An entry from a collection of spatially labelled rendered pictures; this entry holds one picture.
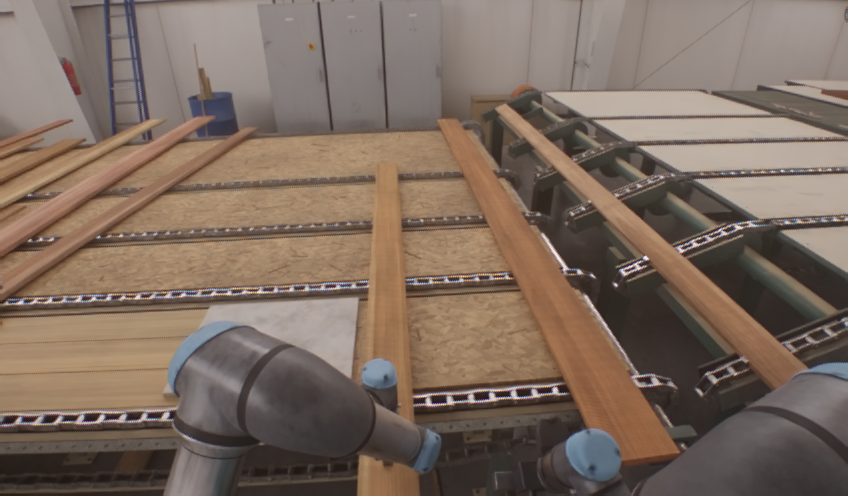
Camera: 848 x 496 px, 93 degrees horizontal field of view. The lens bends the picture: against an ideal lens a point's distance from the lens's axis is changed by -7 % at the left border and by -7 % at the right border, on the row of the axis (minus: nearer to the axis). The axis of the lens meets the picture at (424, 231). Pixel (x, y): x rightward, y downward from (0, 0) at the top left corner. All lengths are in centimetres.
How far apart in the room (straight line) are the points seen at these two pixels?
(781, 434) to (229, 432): 54
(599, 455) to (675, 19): 783
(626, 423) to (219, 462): 107
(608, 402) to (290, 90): 589
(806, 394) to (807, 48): 953
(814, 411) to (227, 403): 56
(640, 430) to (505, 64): 635
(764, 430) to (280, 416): 44
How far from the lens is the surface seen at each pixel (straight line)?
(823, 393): 47
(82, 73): 821
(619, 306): 256
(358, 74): 641
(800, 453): 41
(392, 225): 225
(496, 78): 721
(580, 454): 75
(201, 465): 63
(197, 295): 203
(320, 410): 53
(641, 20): 801
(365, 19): 635
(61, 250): 277
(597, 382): 147
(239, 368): 56
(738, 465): 40
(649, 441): 138
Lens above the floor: 190
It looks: 28 degrees down
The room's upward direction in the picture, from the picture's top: 1 degrees counter-clockwise
